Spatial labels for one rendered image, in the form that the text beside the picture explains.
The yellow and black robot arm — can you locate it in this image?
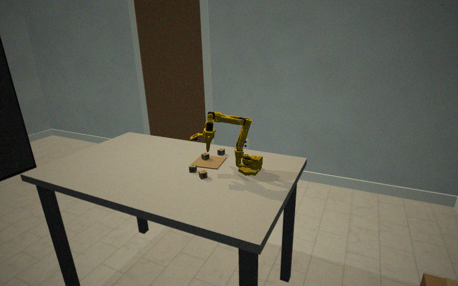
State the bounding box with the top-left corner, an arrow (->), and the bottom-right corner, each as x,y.
205,111 -> 262,176

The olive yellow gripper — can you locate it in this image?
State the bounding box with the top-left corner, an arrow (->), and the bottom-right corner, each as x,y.
190,128 -> 216,152

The tan flat mat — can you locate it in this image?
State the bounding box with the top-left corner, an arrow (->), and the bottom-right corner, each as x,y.
192,155 -> 226,169

